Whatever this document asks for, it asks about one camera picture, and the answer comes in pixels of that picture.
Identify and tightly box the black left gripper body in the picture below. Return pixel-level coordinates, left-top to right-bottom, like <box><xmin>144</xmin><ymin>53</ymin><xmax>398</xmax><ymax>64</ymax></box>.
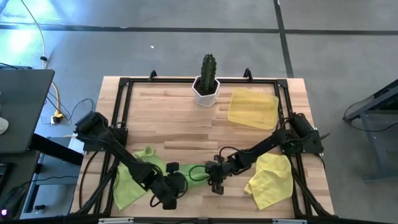
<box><xmin>152</xmin><ymin>161</ymin><xmax>187</xmax><ymax>210</ymax></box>

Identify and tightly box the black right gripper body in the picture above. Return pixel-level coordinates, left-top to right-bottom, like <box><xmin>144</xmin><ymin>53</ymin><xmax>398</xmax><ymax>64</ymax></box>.
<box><xmin>205</xmin><ymin>154</ymin><xmax>236</xmax><ymax>195</ymax></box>

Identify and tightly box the dark green microfiber towel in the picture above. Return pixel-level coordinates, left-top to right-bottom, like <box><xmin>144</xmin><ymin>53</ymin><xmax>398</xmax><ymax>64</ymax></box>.
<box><xmin>177</xmin><ymin>162</ymin><xmax>210</xmax><ymax>189</ymax></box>

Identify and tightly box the lime green microfiber towel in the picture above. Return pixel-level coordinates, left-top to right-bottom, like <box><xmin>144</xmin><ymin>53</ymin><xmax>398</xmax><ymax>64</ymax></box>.
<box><xmin>113</xmin><ymin>145</ymin><xmax>169</xmax><ymax>212</ymax></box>

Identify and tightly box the yellow microfiber towel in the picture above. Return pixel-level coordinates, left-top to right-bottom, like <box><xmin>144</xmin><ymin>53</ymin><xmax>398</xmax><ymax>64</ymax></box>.
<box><xmin>243</xmin><ymin>151</ymin><xmax>294</xmax><ymax>212</ymax></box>

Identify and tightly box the yellow translucent basket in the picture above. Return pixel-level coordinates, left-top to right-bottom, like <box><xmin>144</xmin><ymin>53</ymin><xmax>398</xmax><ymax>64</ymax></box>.
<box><xmin>226</xmin><ymin>88</ymin><xmax>280</xmax><ymax>131</ymax></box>

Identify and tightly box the white plant pot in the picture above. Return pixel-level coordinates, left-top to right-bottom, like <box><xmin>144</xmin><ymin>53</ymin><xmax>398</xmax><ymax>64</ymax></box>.
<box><xmin>192</xmin><ymin>76</ymin><xmax>221</xmax><ymax>108</ymax></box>

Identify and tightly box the green cactus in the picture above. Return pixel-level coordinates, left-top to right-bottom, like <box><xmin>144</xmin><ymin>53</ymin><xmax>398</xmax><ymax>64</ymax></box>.
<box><xmin>198</xmin><ymin>53</ymin><xmax>218</xmax><ymax>95</ymax></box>

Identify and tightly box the black angled beam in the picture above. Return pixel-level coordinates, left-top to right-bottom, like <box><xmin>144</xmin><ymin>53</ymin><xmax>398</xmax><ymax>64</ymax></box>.
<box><xmin>29</xmin><ymin>133</ymin><xmax>85</xmax><ymax>166</ymax></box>

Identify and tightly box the yellow and white power plug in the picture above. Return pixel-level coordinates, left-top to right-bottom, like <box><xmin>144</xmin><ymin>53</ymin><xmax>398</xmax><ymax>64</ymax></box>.
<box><xmin>50</xmin><ymin>112</ymin><xmax>65</xmax><ymax>124</ymax></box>

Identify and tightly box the black computer mouse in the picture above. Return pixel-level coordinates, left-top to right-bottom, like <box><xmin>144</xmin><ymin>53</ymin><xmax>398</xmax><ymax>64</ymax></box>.
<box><xmin>1</xmin><ymin>185</ymin><xmax>27</xmax><ymax>218</ymax></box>

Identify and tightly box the grey metal table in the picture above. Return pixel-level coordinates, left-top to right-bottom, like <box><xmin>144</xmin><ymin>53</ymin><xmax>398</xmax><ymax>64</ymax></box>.
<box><xmin>343</xmin><ymin>79</ymin><xmax>398</xmax><ymax>183</ymax></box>

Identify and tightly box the black desk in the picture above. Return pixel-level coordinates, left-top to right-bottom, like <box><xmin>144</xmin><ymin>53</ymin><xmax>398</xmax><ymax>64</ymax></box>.
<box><xmin>0</xmin><ymin>68</ymin><xmax>56</xmax><ymax>156</ymax></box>

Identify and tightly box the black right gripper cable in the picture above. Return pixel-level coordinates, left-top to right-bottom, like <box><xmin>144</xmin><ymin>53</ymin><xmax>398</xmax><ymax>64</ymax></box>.
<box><xmin>188</xmin><ymin>145</ymin><xmax>247</xmax><ymax>184</ymax></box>

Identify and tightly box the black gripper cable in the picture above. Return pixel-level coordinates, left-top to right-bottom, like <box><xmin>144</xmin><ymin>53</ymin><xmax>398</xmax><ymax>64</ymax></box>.
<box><xmin>149</xmin><ymin>177</ymin><xmax>190</xmax><ymax>209</ymax></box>
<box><xmin>188</xmin><ymin>145</ymin><xmax>247</xmax><ymax>184</ymax></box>

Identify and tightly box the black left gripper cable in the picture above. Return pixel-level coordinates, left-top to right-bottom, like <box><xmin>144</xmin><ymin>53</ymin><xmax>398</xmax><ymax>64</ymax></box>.
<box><xmin>149</xmin><ymin>177</ymin><xmax>190</xmax><ymax>209</ymax></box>

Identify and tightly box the white frame bracket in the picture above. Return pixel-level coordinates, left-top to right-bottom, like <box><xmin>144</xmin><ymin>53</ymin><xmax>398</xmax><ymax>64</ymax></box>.
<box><xmin>272</xmin><ymin>218</ymin><xmax>307</xmax><ymax>224</ymax></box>
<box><xmin>98</xmin><ymin>217</ymin><xmax>134</xmax><ymax>224</ymax></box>

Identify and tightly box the black table frame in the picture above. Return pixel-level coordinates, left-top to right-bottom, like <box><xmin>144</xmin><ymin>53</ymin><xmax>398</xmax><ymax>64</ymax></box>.
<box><xmin>70</xmin><ymin>68</ymin><xmax>336</xmax><ymax>224</ymax></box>

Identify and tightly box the yellow floor cable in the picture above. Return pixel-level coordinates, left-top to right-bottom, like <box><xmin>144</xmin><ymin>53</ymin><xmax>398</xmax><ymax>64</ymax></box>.
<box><xmin>20</xmin><ymin>0</ymin><xmax>62</xmax><ymax>118</ymax></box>

